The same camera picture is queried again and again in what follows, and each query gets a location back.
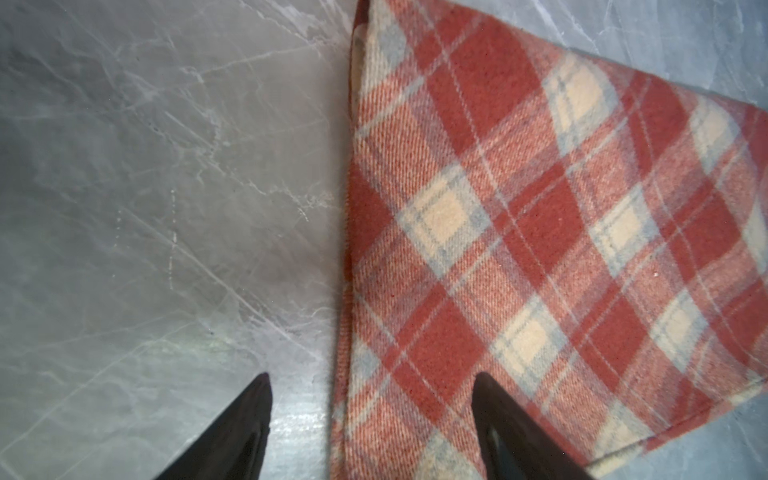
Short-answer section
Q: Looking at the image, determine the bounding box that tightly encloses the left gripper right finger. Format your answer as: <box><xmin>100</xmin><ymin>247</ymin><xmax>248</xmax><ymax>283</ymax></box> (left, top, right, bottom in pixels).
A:
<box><xmin>471</xmin><ymin>372</ymin><xmax>592</xmax><ymax>480</ymax></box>

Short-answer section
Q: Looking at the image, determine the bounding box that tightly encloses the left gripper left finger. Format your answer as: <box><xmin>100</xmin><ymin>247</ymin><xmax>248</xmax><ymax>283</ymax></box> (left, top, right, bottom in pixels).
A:
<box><xmin>157</xmin><ymin>372</ymin><xmax>273</xmax><ymax>480</ymax></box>

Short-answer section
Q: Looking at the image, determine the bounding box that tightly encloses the red plaid skirt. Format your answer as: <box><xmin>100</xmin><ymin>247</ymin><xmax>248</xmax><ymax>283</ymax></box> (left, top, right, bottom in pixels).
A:
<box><xmin>330</xmin><ymin>1</ymin><xmax>767</xmax><ymax>479</ymax></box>

